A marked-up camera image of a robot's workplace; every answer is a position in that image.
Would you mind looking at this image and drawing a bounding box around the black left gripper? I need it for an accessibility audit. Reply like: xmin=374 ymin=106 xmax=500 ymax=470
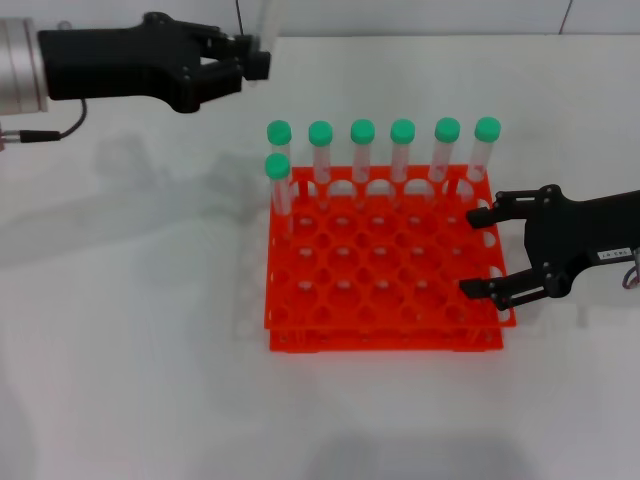
xmin=38 ymin=13 xmax=273 ymax=115

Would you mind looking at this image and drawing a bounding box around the dark right arm cable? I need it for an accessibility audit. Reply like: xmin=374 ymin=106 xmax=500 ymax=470
xmin=619 ymin=247 xmax=640 ymax=290

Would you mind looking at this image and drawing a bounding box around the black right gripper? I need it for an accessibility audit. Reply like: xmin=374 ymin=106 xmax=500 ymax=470
xmin=458 ymin=184 xmax=640 ymax=312

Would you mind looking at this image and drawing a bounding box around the clear test tube green cap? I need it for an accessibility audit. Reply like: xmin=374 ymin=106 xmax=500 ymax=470
xmin=389 ymin=118 xmax=417 ymax=206
xmin=247 ymin=0 xmax=279 ymax=89
xmin=264 ymin=153 xmax=296 ymax=241
xmin=307 ymin=120 xmax=335 ymax=209
xmin=428 ymin=117 xmax=462 ymax=201
xmin=265 ymin=119 xmax=294 ymax=169
xmin=459 ymin=116 xmax=502 ymax=201
xmin=349 ymin=118 xmax=377 ymax=206

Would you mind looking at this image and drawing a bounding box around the orange test tube rack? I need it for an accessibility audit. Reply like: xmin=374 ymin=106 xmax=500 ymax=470
xmin=263 ymin=164 xmax=517 ymax=354

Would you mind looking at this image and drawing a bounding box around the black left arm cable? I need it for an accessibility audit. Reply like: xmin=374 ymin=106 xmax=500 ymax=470
xmin=0 ymin=98 xmax=89 ymax=149

